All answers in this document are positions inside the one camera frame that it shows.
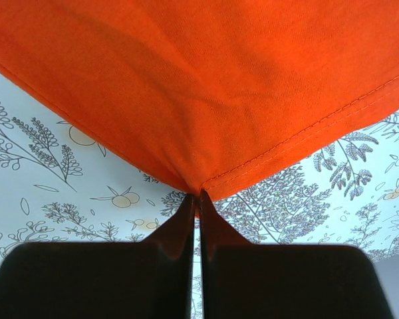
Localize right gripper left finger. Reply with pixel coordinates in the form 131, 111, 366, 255
0, 195, 195, 318

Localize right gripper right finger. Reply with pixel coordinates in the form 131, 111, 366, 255
199, 191, 392, 318

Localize orange t shirt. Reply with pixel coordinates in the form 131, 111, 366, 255
0, 1, 399, 200

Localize floral patterned table mat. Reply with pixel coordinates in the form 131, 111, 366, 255
0, 75, 399, 318

